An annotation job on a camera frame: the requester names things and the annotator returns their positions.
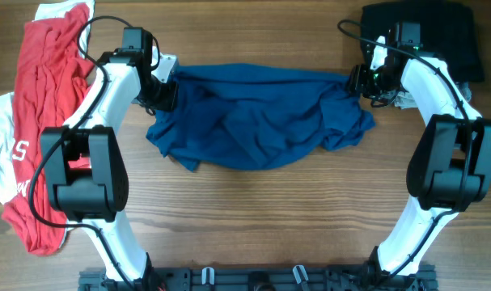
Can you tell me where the blue t-shirt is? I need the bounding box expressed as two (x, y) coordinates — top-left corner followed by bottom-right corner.
(146, 64), (375, 171)

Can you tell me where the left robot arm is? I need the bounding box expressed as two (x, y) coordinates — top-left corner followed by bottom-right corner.
(30, 27), (178, 290)

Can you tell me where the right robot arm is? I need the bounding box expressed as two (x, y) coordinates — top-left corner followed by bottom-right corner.
(347, 22), (491, 287)

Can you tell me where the folded grey garment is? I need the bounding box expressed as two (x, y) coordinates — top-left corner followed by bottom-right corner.
(383, 82), (472, 109)

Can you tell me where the folded black garment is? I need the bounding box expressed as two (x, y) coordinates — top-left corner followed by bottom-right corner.
(361, 1), (485, 82)

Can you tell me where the red t-shirt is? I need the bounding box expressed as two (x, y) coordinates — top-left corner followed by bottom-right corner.
(2, 3), (93, 255)

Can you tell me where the white t-shirt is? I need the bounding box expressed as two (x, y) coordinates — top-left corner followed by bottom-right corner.
(0, 0), (95, 205)

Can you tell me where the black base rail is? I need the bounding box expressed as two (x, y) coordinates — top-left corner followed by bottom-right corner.
(78, 255), (438, 291)

